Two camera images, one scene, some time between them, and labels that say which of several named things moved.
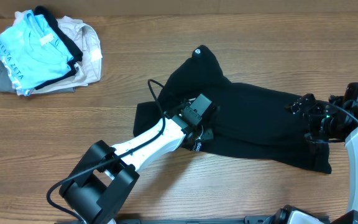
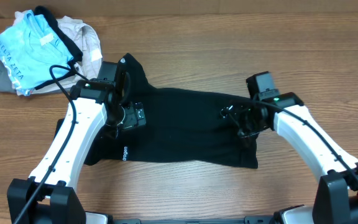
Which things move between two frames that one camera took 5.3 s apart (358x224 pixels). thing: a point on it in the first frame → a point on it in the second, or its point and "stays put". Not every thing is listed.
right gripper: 313,106 → 232,111
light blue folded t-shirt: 33,53 stays put
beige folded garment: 87,40 stays put
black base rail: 249,219 stays put
